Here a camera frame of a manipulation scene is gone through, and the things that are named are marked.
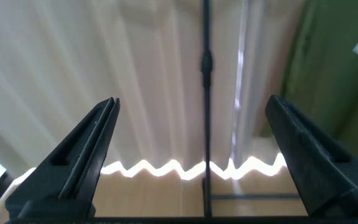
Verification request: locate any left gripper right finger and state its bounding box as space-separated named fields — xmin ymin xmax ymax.
xmin=265 ymin=95 xmax=358 ymax=217

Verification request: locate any beige curtain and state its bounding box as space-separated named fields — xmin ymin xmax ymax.
xmin=0 ymin=0 xmax=311 ymax=180

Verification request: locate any green long-sleeved shirt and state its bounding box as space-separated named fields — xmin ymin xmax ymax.
xmin=259 ymin=0 xmax=358 ymax=174

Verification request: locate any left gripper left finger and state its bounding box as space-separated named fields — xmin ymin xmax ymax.
xmin=4 ymin=97 xmax=121 ymax=218

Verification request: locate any black clothes rack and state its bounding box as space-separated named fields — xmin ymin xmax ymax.
xmin=200 ymin=0 xmax=301 ymax=218

